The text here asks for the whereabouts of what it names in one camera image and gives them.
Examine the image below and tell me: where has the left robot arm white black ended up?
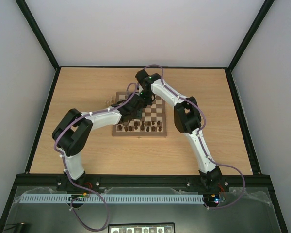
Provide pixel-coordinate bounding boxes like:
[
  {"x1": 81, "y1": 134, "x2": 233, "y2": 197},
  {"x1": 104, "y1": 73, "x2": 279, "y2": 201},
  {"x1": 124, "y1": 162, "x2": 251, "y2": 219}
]
[{"x1": 52, "y1": 93, "x2": 147, "y2": 186}]

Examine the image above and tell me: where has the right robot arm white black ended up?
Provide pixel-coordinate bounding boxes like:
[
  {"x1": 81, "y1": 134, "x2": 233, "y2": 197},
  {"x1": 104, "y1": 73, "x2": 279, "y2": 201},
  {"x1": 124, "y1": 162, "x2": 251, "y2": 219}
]
[{"x1": 135, "y1": 69, "x2": 222, "y2": 190}]

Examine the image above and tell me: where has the wooden chess board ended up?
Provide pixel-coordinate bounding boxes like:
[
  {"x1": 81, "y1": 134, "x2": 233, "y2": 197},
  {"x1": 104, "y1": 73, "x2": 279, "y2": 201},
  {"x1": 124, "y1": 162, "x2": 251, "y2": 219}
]
[{"x1": 112, "y1": 96, "x2": 167, "y2": 138}]

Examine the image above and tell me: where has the left circuit board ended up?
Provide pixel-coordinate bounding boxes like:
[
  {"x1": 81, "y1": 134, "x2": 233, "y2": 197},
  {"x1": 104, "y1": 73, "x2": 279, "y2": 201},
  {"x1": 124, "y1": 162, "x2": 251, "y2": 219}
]
[{"x1": 69, "y1": 192, "x2": 90, "y2": 201}]

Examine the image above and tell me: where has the circuit board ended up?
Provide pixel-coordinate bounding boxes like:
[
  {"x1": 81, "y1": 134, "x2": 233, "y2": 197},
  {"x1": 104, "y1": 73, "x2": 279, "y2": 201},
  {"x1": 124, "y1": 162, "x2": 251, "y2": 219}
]
[
  {"x1": 69, "y1": 192, "x2": 90, "y2": 201},
  {"x1": 205, "y1": 193, "x2": 226, "y2": 203}
]

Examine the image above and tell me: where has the right circuit board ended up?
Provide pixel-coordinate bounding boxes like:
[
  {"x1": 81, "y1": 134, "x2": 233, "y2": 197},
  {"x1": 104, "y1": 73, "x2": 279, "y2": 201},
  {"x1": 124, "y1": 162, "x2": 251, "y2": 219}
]
[{"x1": 205, "y1": 193, "x2": 226, "y2": 203}]

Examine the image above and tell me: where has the small dark cylinder object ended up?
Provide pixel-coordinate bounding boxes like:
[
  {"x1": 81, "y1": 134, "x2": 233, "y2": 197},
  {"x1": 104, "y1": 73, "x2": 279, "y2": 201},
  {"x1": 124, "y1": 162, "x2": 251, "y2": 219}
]
[{"x1": 14, "y1": 223, "x2": 27, "y2": 233}]

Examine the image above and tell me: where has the black aluminium frame rail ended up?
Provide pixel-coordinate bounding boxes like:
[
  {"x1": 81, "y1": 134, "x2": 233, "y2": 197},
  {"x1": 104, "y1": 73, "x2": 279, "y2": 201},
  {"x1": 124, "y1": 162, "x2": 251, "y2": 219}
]
[{"x1": 14, "y1": 172, "x2": 272, "y2": 195}]

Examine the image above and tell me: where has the grey slotted cable duct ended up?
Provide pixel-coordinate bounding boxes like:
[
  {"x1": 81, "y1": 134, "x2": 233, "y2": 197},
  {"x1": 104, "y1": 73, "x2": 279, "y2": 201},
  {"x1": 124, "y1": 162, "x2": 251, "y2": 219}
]
[{"x1": 19, "y1": 194, "x2": 204, "y2": 204}]

